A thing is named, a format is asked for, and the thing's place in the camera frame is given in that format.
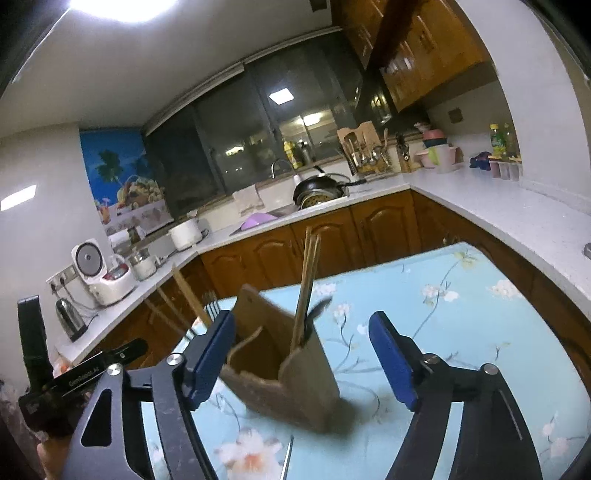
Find black wok pan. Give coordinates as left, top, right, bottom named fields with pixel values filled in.
left=293, top=166, right=368, bottom=209

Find wooden cabinets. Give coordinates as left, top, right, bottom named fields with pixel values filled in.
left=332, top=0, right=491, bottom=111
left=91, top=188, right=591, bottom=384

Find tropical beach poster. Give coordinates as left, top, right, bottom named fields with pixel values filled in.
left=79, top=128, right=173, bottom=238

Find dark kitchen window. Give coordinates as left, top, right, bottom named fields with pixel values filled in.
left=144, top=32, right=370, bottom=218

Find long wooden spoon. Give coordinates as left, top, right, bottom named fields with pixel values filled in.
left=171, top=264, right=212, bottom=328

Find metal chopstick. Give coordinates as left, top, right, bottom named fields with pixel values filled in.
left=279, top=435, right=294, bottom=480

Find small white cooker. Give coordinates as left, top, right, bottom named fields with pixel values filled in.
left=126, top=248, right=158, bottom=281

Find metal fork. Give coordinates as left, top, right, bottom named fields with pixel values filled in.
left=202, top=291, right=221, bottom=321

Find wooden chopstick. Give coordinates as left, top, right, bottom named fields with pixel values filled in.
left=297, top=230, right=322, bottom=346
left=290, top=227, right=315, bottom=351

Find metal spoon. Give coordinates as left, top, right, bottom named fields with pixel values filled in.
left=304, top=296, right=332, bottom=340

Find green yellow bottle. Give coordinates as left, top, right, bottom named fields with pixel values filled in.
left=490, top=124, right=507, bottom=158

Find white rice cooker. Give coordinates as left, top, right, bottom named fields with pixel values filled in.
left=71, top=239, right=137, bottom=307

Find pastel stacked bowls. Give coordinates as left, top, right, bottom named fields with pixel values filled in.
left=415, top=122, right=462, bottom=174

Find blue floral tablecloth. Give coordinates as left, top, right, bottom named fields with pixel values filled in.
left=192, top=244, right=590, bottom=479

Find person's left hand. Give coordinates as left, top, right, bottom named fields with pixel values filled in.
left=36, top=436, right=71, bottom=480

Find wooden lower cabinets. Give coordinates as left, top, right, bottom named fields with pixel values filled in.
left=91, top=188, right=591, bottom=384

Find white round pot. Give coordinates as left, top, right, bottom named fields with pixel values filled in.
left=167, top=218, right=204, bottom=251

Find purple cutting mat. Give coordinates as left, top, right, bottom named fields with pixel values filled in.
left=239, top=212, right=277, bottom=231

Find steel electric kettle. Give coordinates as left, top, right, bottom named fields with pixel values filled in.
left=55, top=298, right=87, bottom=342

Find wooden upper cabinets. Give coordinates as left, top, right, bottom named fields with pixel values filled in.
left=332, top=0, right=491, bottom=111

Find wooden utensil holder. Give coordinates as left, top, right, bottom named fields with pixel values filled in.
left=221, top=284, right=339, bottom=433

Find countertop utensil rack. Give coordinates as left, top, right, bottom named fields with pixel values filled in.
left=337, top=121, right=392, bottom=177

